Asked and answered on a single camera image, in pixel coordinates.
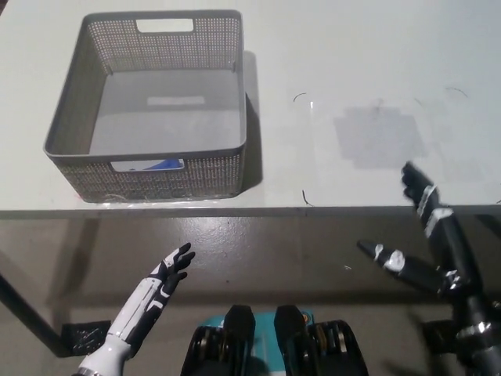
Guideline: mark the blue rook chess piece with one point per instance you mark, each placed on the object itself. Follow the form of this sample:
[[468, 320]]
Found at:
[[168, 164]]

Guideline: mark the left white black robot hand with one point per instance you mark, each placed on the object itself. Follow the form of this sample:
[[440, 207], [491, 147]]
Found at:
[[148, 297]]

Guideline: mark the black metal table leg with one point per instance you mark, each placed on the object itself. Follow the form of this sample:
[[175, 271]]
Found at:
[[31, 317]]

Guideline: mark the grey perforated plastic basket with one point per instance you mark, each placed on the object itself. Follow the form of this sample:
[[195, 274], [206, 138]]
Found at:
[[164, 182]]

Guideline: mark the grey tape patch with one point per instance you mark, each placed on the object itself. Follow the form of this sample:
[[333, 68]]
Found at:
[[375, 137]]

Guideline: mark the black floor plate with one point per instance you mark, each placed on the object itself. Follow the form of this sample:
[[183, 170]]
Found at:
[[86, 337], [438, 337]]

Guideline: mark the black teal robot body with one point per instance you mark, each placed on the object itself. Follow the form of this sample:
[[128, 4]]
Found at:
[[274, 350]]

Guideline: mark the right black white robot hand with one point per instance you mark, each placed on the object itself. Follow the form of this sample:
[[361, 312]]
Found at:
[[458, 254]]

